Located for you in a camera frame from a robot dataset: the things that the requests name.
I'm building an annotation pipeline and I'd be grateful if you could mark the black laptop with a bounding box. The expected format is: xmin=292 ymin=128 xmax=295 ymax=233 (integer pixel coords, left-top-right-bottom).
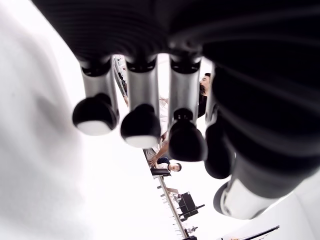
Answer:
xmin=150 ymin=168 xmax=174 ymax=178

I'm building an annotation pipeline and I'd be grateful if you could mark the person in white shirt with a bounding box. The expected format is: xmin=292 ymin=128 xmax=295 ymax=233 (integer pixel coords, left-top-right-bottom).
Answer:
xmin=144 ymin=96 xmax=172 ymax=167

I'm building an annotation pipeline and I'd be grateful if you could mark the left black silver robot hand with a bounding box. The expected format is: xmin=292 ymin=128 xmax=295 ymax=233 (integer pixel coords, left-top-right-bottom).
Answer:
xmin=31 ymin=0 xmax=320 ymax=221

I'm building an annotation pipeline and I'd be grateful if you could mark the person with black hair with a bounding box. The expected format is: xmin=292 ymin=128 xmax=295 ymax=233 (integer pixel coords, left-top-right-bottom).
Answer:
xmin=157 ymin=156 xmax=183 ymax=174

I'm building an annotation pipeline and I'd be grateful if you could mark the black box case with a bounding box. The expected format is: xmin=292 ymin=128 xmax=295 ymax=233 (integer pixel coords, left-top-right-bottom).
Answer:
xmin=176 ymin=191 xmax=206 ymax=219

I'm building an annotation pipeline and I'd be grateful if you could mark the long metal rail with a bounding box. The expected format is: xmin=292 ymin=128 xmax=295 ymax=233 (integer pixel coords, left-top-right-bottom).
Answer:
xmin=156 ymin=174 xmax=192 ymax=240

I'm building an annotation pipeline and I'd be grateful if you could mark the person in black clothes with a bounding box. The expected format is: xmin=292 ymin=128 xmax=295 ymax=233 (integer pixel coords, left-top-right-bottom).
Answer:
xmin=198 ymin=72 xmax=213 ymax=119

